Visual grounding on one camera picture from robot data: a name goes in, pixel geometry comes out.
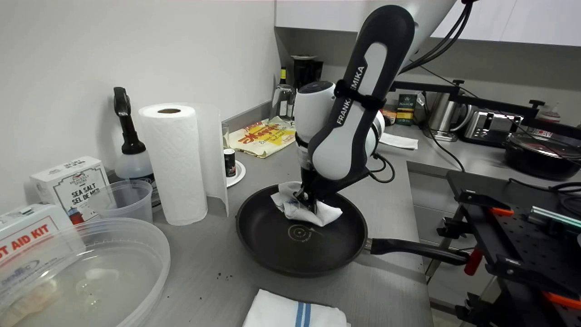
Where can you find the clear plastic bowl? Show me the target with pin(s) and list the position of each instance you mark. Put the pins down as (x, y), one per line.
(91, 283)

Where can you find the large white blue-striped cloth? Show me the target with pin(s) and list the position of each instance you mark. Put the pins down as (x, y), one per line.
(291, 205)

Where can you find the white paper towel roll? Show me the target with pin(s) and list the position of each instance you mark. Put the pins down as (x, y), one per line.
(175, 163)

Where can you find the white folded napkin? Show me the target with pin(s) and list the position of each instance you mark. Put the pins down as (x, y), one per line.
(402, 141)

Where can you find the steel toaster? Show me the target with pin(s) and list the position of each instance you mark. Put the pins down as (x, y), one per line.
(493, 127)

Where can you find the black coffee machine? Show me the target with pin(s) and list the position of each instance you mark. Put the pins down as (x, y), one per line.
(304, 69)

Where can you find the steel canister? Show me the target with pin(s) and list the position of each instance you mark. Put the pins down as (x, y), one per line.
(447, 116)

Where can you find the small glass bottle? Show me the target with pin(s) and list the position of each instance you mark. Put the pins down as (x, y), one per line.
(282, 92)

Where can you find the black perforated robot table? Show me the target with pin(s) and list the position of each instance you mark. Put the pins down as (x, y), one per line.
(532, 241)

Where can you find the black horizontal mounting bar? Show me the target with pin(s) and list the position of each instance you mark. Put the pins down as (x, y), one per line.
(483, 101)

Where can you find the small white blue-striped cloth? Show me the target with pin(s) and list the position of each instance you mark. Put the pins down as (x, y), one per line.
(278, 310)

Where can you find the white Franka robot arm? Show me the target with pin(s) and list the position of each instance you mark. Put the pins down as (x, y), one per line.
(351, 132)

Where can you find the black-headed spray bottle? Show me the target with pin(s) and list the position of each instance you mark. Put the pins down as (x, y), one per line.
(128, 138)

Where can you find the clear plastic cup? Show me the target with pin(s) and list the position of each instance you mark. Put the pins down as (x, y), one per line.
(129, 201)

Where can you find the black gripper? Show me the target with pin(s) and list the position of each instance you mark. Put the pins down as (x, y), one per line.
(318, 187)

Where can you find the dark-label spice jar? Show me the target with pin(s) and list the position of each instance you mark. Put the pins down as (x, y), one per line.
(229, 163)

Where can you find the black round cooker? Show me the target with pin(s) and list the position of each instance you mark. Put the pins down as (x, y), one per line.
(542, 156)

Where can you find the white sea salt box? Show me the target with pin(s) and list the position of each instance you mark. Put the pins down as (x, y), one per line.
(75, 187)

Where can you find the black frying pan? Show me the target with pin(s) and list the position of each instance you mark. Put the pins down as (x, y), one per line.
(302, 247)

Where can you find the green tea box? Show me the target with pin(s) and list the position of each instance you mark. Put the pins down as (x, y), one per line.
(411, 107)

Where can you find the white first aid kit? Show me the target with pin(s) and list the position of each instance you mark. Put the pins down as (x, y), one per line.
(30, 236)

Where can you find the yellow printed bag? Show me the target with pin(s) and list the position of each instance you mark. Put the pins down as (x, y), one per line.
(264, 136)

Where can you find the white round plate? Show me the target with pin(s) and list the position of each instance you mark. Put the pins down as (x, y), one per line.
(238, 174)

